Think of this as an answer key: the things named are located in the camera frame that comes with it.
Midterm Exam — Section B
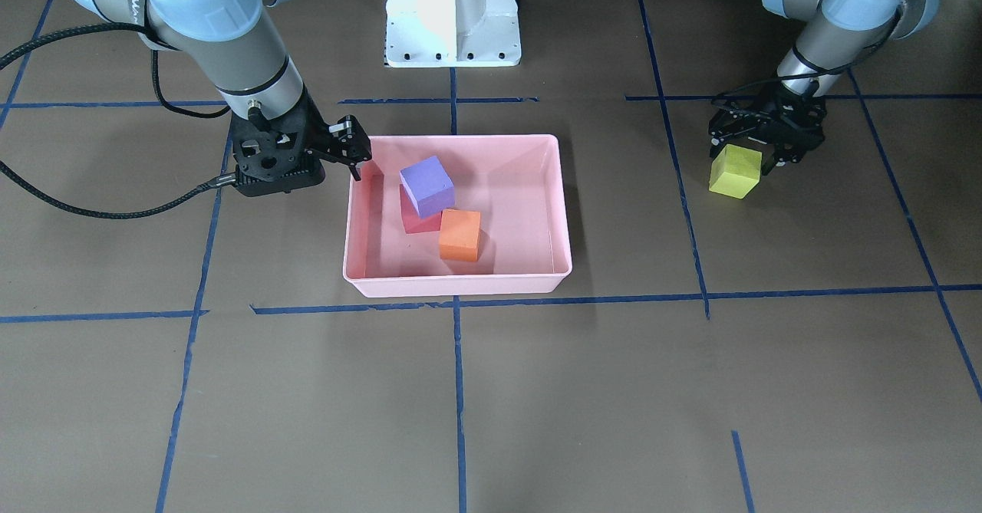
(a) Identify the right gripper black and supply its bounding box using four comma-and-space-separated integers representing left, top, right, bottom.
230, 87, 372, 182

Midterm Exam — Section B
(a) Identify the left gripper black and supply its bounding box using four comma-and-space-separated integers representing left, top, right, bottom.
708, 80, 827, 177

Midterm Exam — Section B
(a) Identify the yellow foam block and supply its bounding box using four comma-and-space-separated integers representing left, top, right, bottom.
708, 143, 763, 199

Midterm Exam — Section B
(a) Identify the purple foam block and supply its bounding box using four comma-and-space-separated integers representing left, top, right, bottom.
399, 156, 456, 219

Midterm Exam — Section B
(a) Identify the red foam block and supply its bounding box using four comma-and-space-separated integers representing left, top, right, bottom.
400, 186, 443, 235

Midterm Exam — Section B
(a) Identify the orange foam block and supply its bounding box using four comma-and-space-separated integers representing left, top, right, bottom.
438, 209, 482, 262

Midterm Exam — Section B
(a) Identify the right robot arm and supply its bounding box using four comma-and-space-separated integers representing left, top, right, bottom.
74, 0, 371, 196

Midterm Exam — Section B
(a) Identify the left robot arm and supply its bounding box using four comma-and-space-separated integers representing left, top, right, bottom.
708, 0, 940, 174

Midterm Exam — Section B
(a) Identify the pink plastic bin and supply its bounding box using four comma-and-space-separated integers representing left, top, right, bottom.
341, 133, 572, 298

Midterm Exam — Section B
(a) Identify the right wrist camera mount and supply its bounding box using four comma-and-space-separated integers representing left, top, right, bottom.
232, 146, 325, 196

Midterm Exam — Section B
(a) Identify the white camera post base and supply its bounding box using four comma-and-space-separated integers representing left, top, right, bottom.
384, 0, 522, 68

